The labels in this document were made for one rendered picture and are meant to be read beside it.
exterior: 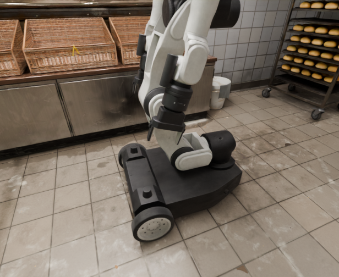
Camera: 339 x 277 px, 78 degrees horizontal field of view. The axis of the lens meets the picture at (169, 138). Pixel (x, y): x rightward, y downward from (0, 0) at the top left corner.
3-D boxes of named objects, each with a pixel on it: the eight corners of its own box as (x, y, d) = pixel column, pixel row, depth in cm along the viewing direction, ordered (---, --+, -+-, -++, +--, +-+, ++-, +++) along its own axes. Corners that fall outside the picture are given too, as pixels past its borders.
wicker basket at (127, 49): (112, 52, 187) (107, 16, 172) (170, 48, 204) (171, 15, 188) (122, 65, 149) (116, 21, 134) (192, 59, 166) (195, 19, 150)
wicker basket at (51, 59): (37, 58, 168) (23, 18, 152) (108, 52, 186) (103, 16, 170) (29, 75, 131) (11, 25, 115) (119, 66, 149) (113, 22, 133)
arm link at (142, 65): (153, 81, 118) (158, 60, 112) (158, 87, 111) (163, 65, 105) (131, 78, 113) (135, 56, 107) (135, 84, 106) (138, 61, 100)
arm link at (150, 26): (153, 49, 109) (159, 21, 103) (158, 53, 103) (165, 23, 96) (141, 46, 107) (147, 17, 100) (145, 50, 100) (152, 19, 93)
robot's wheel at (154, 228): (171, 226, 108) (171, 201, 97) (174, 235, 104) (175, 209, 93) (132, 238, 103) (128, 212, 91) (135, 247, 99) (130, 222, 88)
